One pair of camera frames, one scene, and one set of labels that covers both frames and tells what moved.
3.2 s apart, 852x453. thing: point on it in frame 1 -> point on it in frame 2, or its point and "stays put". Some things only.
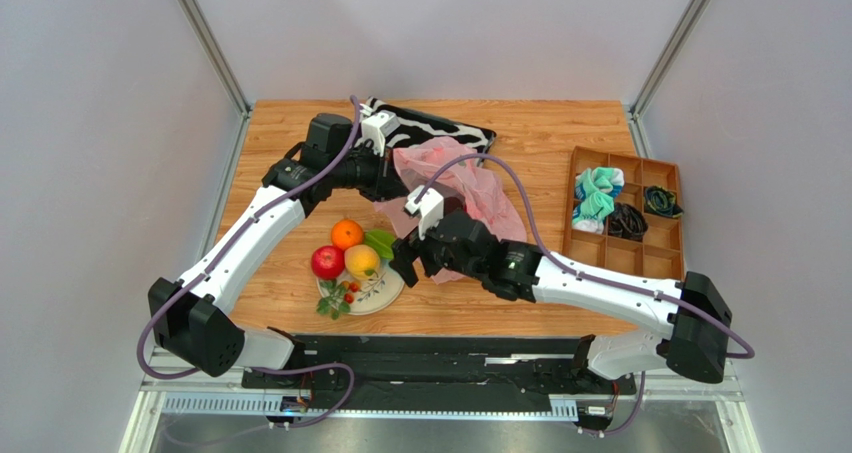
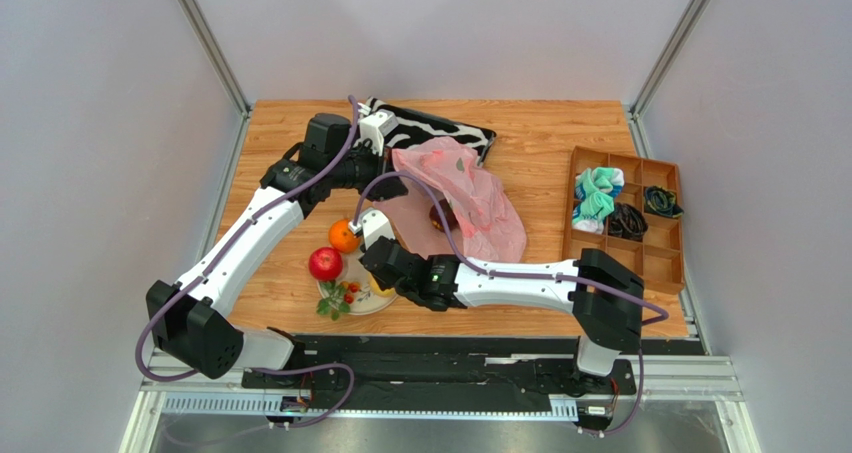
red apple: [328, 261] stays put
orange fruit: [346, 233] stays put
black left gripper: [387, 183] stays put
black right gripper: [416, 254] -> [371, 260]
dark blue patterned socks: [661, 201] stays put
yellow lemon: [362, 262] -> [377, 289]
